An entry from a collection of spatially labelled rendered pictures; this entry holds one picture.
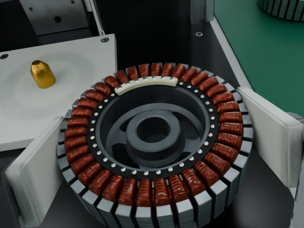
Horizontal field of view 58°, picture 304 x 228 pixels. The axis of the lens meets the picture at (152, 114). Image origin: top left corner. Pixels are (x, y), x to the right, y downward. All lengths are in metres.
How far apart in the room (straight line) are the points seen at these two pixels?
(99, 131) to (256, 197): 0.12
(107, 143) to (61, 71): 0.16
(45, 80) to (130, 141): 0.16
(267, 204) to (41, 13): 0.34
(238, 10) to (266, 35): 0.07
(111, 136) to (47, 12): 0.26
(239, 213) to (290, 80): 0.18
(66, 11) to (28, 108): 0.16
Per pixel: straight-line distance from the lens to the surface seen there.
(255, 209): 0.22
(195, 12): 0.37
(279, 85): 0.33
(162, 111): 0.17
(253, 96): 0.16
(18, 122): 0.29
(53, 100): 0.29
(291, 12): 0.42
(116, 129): 0.18
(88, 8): 0.41
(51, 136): 0.16
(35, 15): 0.41
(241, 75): 0.33
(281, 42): 0.39
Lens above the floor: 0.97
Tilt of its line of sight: 48 degrees down
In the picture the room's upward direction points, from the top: 10 degrees counter-clockwise
